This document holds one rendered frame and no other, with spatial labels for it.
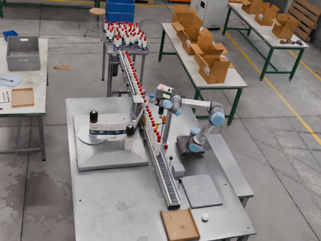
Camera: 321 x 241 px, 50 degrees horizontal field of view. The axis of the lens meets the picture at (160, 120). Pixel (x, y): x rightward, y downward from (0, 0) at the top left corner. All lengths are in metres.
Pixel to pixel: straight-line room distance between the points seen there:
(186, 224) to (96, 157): 1.08
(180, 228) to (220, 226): 0.36
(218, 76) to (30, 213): 3.00
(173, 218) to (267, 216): 1.74
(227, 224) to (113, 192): 1.04
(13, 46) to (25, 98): 1.23
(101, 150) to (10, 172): 1.47
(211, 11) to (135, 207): 6.37
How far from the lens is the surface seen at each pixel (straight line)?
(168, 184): 3.24
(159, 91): 3.37
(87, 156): 3.42
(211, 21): 8.83
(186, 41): 5.82
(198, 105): 3.22
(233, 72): 5.50
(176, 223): 3.05
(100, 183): 3.25
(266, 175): 5.02
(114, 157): 3.42
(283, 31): 7.21
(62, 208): 4.14
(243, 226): 3.21
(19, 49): 5.40
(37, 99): 4.32
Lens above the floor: 3.26
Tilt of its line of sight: 37 degrees down
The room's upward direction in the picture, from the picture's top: 10 degrees clockwise
